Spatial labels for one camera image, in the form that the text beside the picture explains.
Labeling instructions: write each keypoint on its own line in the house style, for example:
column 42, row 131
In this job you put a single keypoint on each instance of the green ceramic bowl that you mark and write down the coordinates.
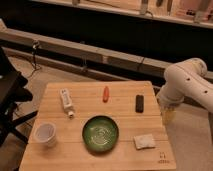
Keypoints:
column 100, row 134

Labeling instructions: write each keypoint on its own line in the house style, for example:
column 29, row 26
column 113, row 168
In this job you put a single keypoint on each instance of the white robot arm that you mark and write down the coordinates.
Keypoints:
column 184, row 79

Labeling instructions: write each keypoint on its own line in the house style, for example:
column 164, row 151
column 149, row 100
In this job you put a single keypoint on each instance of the orange carrot toy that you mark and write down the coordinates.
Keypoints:
column 106, row 94

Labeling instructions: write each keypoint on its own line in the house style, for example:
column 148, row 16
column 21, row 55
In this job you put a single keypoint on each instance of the black rectangular remote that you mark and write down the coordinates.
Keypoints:
column 139, row 106

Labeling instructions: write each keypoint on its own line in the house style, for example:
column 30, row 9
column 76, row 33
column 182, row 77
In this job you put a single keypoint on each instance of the white tube with cap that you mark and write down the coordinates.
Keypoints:
column 67, row 102

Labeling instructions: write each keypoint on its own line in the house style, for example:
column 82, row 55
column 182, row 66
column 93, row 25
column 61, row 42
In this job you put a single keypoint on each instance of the white folded cloth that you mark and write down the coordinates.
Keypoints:
column 144, row 141

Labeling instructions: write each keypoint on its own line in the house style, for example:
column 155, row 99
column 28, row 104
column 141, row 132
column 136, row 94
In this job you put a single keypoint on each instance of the clear plastic cup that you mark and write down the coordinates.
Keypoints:
column 45, row 134

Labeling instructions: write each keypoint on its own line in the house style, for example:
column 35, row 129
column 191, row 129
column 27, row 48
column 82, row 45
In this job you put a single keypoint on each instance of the black chair frame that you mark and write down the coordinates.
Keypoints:
column 12, row 91

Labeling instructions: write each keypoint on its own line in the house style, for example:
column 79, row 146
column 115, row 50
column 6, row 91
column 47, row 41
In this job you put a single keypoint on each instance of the grey metal rail beam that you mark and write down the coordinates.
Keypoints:
column 95, row 54

